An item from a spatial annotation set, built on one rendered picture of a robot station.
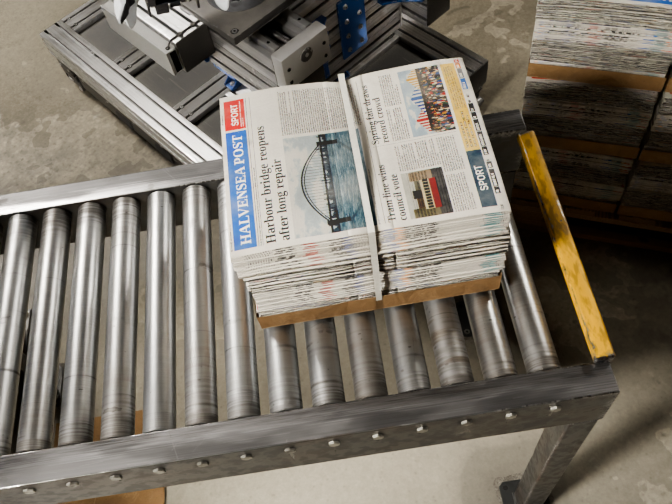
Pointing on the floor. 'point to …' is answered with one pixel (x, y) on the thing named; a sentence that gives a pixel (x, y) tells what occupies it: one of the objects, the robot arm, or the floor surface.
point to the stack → (601, 114)
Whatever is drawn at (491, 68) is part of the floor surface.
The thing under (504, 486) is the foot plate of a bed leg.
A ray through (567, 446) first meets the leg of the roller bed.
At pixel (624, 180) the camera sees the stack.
